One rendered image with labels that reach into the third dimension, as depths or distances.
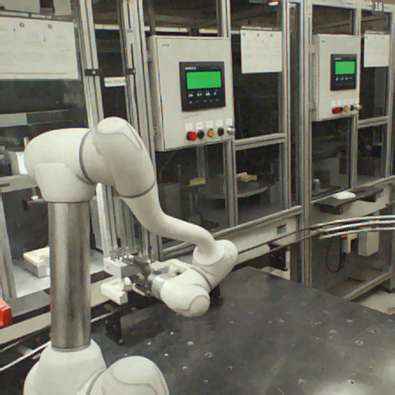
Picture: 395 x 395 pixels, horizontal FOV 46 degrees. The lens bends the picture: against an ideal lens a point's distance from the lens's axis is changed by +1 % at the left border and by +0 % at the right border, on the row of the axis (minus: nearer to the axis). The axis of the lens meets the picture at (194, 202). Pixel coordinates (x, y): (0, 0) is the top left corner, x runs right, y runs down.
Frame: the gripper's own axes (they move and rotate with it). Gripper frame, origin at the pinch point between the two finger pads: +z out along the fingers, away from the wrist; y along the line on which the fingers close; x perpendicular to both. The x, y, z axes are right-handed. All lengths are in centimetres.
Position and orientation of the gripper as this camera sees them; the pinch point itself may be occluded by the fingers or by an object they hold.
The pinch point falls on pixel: (130, 268)
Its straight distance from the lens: 173.3
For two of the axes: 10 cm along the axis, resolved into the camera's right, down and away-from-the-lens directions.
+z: -6.3, -1.7, 7.6
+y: -0.4, -9.7, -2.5
